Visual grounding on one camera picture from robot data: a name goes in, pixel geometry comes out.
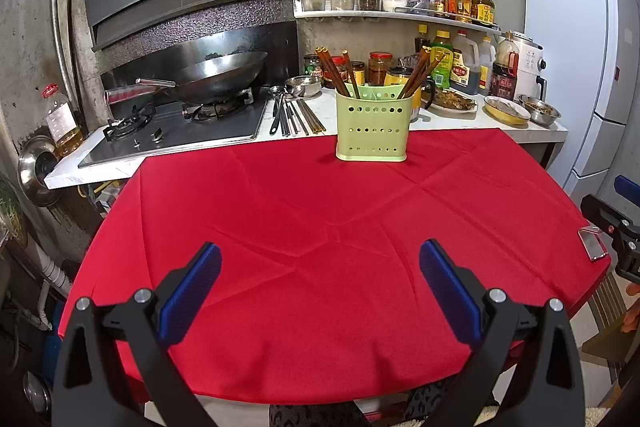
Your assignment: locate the white kitchen appliance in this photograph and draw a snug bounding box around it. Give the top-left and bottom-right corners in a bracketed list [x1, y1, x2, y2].
[510, 32, 547, 100]

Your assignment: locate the white drain pipe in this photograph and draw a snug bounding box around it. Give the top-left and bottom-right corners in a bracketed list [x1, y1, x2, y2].
[0, 227, 73, 333]

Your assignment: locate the large bottle red handle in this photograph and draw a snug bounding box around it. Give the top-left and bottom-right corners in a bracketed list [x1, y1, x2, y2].
[490, 32, 521, 102]

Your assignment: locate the plate of cooked food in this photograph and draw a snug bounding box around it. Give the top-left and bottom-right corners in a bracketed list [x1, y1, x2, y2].
[430, 87, 479, 114]

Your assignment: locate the red-lid sauce jar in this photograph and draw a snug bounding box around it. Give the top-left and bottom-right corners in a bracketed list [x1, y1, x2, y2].
[330, 56, 349, 88]

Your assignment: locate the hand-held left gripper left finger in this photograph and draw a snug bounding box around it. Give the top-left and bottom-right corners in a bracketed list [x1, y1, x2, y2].
[51, 242, 223, 427]

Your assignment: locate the white refrigerator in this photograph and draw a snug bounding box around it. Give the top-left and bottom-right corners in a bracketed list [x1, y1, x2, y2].
[520, 0, 640, 198]

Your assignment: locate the steel pot lid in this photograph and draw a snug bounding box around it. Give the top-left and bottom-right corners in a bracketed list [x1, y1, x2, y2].
[17, 134, 57, 208]

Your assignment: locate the bundle of metal chopsticks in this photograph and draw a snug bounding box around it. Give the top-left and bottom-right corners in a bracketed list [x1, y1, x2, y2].
[285, 99, 327, 136]

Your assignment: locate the green plastic utensil holder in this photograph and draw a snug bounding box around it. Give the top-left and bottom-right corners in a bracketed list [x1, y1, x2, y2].
[335, 83, 412, 162]

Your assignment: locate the red tablecloth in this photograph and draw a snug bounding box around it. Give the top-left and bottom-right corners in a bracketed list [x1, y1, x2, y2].
[57, 128, 612, 407]

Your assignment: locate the white plastic jug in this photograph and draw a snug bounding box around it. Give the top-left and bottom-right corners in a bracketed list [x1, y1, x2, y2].
[477, 36, 497, 96]

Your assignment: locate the person's right hand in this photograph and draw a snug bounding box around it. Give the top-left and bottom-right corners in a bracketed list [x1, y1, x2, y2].
[621, 282, 640, 334]

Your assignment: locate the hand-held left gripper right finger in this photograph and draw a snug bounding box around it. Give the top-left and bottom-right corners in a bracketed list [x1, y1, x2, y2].
[419, 239, 586, 427]

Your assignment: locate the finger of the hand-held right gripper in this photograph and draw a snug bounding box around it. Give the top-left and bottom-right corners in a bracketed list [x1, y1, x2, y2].
[614, 175, 640, 208]
[580, 193, 640, 254]

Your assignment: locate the green plastic bottle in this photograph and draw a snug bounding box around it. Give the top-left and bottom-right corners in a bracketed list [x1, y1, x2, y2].
[429, 30, 453, 88]

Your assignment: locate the steel wok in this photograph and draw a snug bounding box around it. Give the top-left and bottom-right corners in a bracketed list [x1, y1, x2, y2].
[105, 50, 269, 106]

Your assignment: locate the set of brown wooden chopsticks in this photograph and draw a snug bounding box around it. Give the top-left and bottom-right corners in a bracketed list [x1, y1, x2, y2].
[315, 47, 447, 100]

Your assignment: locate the small steel bowl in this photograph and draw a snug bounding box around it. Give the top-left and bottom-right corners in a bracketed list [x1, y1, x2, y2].
[285, 75, 323, 98]

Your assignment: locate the grey metal pipe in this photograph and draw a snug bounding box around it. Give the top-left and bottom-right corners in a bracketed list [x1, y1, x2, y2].
[50, 0, 86, 112]

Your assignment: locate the cooking oil bottle red cap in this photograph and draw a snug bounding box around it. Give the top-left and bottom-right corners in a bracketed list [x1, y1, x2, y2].
[42, 84, 84, 158]

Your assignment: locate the wooden chair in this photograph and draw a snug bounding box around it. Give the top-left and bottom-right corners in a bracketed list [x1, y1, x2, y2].
[580, 274, 632, 365]

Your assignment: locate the gas stove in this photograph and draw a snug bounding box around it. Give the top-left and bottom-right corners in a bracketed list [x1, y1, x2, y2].
[77, 94, 271, 170]

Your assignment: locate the orange-lid pickle jar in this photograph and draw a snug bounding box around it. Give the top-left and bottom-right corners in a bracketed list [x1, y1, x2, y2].
[368, 51, 393, 86]

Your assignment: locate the yellow steel mug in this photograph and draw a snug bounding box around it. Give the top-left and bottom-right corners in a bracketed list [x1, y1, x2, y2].
[384, 66, 437, 110]

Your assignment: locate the dark metal spoon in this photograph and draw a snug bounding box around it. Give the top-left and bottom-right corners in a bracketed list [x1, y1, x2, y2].
[269, 86, 287, 136]

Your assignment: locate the white wall shelf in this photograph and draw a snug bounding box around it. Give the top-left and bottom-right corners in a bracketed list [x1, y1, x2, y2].
[293, 8, 502, 35]

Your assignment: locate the yellow oval dish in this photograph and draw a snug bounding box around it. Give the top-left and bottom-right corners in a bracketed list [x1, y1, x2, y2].
[483, 95, 532, 126]

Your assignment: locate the steel bowl with food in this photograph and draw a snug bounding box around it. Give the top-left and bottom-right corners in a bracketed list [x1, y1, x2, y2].
[516, 94, 562, 128]

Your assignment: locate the yellow-cap soy sauce bottle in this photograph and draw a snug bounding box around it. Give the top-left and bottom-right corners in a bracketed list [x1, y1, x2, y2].
[414, 24, 431, 58]

